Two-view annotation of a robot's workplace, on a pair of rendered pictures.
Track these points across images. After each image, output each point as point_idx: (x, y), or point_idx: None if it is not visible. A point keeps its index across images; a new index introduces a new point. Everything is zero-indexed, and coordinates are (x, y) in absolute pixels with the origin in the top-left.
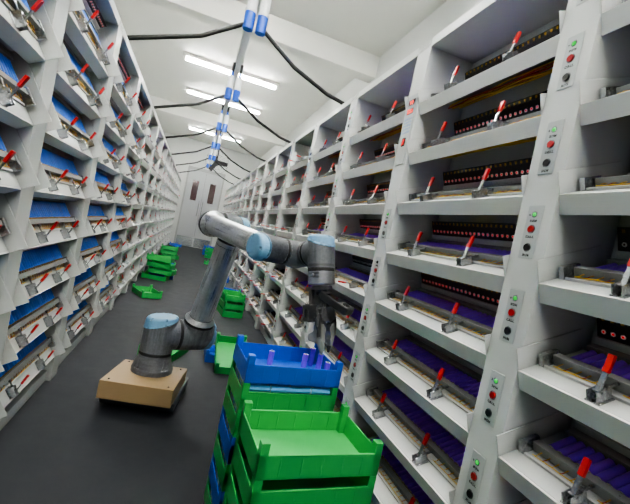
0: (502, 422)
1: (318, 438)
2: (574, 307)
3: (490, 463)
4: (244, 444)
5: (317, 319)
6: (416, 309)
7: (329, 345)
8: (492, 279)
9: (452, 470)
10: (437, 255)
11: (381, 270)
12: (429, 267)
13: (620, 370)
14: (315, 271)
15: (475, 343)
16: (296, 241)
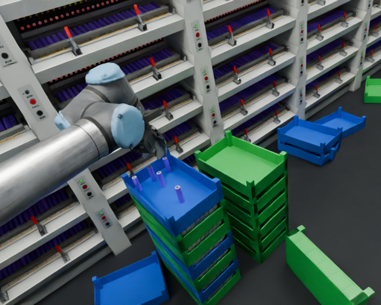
0: (213, 83)
1: (220, 169)
2: (216, 14)
3: (216, 102)
4: (267, 184)
5: (161, 135)
6: None
7: (155, 150)
8: (176, 25)
9: (187, 135)
10: (101, 39)
11: (45, 94)
12: (115, 49)
13: (215, 34)
14: (138, 103)
15: (178, 68)
16: (85, 101)
